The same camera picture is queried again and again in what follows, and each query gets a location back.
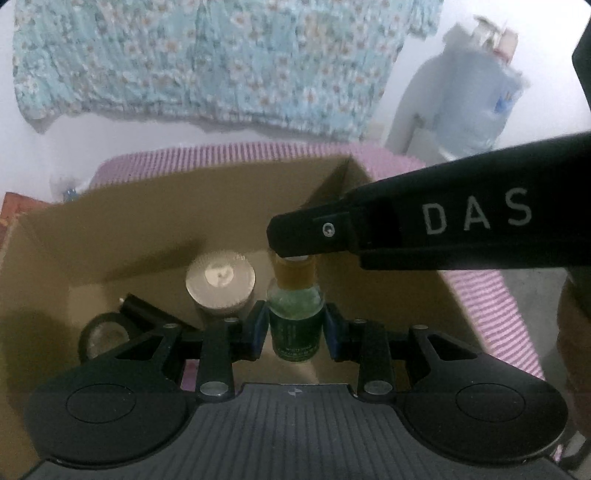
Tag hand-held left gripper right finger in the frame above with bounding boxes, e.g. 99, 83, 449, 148
323, 302, 483, 404

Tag black tape roll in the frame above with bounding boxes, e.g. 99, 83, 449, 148
78, 311, 134, 365

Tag blue water jug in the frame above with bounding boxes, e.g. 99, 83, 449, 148
434, 44, 527, 160

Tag clear plastic bottle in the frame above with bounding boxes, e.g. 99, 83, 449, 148
50, 173, 90, 204

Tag small pale packets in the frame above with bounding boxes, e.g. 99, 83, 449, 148
471, 15, 518, 63

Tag green dropper bottle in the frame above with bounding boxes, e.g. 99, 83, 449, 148
267, 253, 326, 363

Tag black flashlight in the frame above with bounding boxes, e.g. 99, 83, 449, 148
119, 293, 204, 333

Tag red patterned bag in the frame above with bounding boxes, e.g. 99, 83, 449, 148
0, 191, 40, 241

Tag blue floral cloth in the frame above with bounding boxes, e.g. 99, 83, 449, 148
11, 0, 444, 141

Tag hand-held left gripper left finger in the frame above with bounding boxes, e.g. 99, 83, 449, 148
111, 300, 271, 402

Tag brown cardboard box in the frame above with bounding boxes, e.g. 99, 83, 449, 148
0, 154, 485, 480

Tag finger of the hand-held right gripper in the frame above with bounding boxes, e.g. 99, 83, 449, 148
267, 196, 402, 258

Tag white water dispenser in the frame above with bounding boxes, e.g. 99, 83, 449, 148
406, 113, 458, 162

